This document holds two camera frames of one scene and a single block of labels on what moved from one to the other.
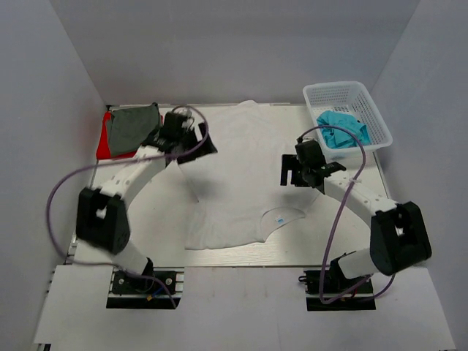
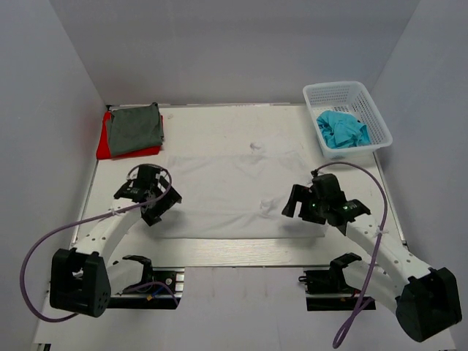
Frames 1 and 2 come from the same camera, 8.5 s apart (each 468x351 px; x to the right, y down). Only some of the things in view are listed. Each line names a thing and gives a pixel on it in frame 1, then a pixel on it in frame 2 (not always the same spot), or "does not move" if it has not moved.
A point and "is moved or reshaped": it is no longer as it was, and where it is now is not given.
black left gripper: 208,148 -> 152,216
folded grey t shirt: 131,126 does not move
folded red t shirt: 103,151 does not move
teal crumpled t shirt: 337,138 does not move
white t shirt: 237,182 is moved or reshaped
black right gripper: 291,161 -> 299,192
